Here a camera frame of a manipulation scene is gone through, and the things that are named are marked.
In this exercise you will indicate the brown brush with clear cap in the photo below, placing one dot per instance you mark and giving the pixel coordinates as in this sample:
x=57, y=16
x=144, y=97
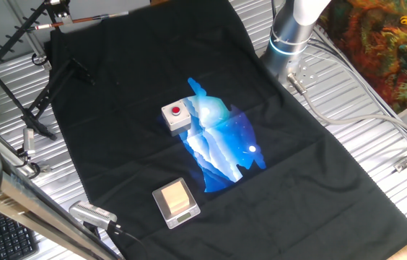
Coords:
x=88, y=18

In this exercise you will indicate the silver depth camera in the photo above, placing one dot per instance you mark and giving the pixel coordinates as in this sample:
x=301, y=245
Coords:
x=91, y=215

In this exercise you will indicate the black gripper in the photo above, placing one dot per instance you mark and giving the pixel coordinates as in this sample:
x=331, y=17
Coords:
x=59, y=3

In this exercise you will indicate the colourful painted cloth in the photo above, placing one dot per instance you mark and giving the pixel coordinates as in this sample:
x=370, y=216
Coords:
x=387, y=57

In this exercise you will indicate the aluminium frame bar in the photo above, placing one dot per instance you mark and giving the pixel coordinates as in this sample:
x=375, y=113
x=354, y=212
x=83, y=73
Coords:
x=26, y=202

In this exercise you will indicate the wooden block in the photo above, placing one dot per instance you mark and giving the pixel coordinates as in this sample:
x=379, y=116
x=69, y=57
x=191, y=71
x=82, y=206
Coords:
x=174, y=196

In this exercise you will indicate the metal camera bracket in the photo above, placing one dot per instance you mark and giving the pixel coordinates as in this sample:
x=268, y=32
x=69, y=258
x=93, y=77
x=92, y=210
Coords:
x=28, y=141

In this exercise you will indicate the black cloth with blue print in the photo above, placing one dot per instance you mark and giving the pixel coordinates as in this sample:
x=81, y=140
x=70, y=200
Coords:
x=297, y=187

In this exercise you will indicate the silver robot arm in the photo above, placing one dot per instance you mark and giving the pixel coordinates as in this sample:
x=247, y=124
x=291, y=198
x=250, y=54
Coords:
x=290, y=32

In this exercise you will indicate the grey box with red button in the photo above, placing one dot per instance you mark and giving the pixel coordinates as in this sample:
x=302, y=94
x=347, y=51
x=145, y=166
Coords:
x=178, y=121

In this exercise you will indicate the black keyboard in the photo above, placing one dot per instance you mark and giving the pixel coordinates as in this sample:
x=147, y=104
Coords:
x=8, y=238

